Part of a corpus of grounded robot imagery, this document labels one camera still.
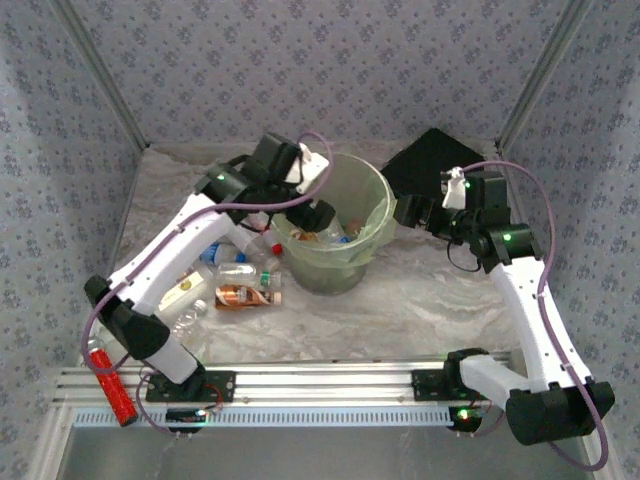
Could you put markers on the aluminium corner post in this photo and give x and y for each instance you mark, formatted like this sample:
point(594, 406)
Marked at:
point(102, 75)
point(542, 75)

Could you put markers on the translucent bin with green liner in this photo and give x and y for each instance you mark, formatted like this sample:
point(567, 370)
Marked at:
point(325, 275)

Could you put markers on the bottle with red label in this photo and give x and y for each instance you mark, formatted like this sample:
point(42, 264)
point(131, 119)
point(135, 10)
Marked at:
point(259, 226)

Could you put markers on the right controller board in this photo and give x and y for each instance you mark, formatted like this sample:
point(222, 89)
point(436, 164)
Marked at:
point(467, 422)

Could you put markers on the red cylinder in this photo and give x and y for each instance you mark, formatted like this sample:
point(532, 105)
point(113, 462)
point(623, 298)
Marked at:
point(112, 387)

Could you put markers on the left controller board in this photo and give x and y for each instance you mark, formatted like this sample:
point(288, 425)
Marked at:
point(185, 415)

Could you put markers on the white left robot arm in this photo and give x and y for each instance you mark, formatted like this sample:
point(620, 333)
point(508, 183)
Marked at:
point(165, 255)

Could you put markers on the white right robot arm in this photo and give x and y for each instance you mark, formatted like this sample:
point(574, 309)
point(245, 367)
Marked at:
point(530, 310)

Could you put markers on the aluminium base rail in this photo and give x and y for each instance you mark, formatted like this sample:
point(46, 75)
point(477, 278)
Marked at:
point(325, 385)

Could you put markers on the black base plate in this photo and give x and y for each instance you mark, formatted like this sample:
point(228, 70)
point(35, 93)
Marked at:
point(422, 385)
point(225, 387)

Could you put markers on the copper brown plastic bottle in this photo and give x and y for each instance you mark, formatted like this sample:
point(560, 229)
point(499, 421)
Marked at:
point(245, 297)

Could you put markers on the controller board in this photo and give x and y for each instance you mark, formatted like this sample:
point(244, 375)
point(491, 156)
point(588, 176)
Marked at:
point(185, 415)
point(467, 422)

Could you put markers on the brown white label bottle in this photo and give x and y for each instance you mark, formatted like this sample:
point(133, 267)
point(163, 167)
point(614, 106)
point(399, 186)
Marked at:
point(301, 234)

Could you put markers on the clear bottle with green band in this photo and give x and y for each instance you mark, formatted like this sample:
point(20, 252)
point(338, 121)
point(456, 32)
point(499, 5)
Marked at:
point(237, 272)

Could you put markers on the clear bottle red cap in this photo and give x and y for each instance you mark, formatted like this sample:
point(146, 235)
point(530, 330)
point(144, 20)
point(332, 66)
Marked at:
point(276, 247)

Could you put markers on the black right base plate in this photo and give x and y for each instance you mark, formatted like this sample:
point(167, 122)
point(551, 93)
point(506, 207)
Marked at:
point(422, 385)

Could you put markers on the marbled white table cover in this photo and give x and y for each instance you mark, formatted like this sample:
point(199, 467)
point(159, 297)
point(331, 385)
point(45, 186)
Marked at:
point(350, 320)

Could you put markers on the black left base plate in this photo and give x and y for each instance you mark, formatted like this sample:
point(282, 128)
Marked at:
point(225, 387)

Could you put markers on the black case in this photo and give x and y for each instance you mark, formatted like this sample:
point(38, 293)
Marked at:
point(425, 160)

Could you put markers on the clear bottle brown cap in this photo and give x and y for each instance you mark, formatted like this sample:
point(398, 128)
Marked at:
point(353, 226)

